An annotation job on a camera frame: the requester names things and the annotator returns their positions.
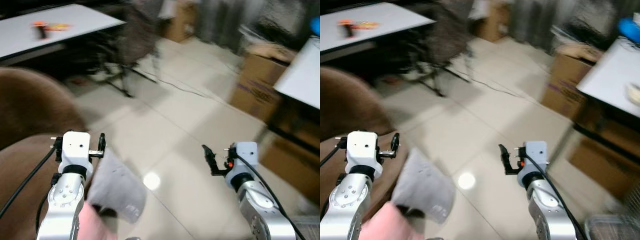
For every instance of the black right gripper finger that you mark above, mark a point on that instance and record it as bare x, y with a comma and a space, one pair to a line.
209, 157
504, 157

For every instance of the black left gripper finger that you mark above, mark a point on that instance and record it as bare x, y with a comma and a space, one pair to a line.
395, 142
102, 142

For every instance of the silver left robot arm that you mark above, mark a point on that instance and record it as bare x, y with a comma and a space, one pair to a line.
347, 200
62, 200

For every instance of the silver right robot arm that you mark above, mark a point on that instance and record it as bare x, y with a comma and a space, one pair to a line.
262, 210
550, 210

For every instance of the brown sofa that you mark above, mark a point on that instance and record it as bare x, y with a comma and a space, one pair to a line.
350, 105
30, 115

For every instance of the grey pillow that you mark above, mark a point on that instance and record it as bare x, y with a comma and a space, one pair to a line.
117, 190
425, 190

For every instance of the pink pillow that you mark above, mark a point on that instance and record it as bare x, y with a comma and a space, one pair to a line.
95, 225
390, 225

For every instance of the low brown cardboard box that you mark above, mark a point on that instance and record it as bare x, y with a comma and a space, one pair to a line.
605, 165
290, 165

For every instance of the small white table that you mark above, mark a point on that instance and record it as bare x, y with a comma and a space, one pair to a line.
302, 75
612, 72

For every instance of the printed cardboard box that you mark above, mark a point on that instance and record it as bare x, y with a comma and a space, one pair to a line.
565, 80
257, 82

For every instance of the small black item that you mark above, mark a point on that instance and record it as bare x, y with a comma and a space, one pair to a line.
350, 31
41, 33

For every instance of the brown office chair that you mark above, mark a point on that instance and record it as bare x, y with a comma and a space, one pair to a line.
447, 35
137, 35

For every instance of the blue object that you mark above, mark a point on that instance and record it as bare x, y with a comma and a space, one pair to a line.
315, 26
629, 29

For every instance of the orange item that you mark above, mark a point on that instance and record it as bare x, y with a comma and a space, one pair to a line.
367, 24
59, 27

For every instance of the long white table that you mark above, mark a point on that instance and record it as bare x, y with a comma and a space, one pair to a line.
75, 20
395, 17

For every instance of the plain cardboard box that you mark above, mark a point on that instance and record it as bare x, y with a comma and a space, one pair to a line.
181, 22
492, 22

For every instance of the white bowl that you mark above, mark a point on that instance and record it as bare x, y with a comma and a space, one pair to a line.
634, 94

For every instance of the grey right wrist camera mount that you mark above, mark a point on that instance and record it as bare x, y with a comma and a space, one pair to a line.
534, 160
245, 160

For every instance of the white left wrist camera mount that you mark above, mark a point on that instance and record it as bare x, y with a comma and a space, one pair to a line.
361, 147
76, 147

